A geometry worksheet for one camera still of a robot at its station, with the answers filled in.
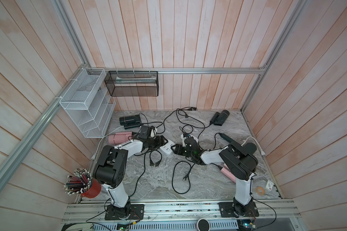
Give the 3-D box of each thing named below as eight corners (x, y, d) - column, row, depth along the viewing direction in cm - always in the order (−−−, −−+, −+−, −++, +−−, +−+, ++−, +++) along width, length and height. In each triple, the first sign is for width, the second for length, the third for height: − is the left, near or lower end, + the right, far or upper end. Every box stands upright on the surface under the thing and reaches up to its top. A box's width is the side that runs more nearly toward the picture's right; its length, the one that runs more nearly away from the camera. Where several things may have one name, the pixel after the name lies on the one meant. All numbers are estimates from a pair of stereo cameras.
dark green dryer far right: (208, 123, 113) (210, 119, 110) (218, 110, 122) (220, 106, 118) (219, 128, 110) (221, 125, 106) (228, 115, 118) (230, 111, 115)
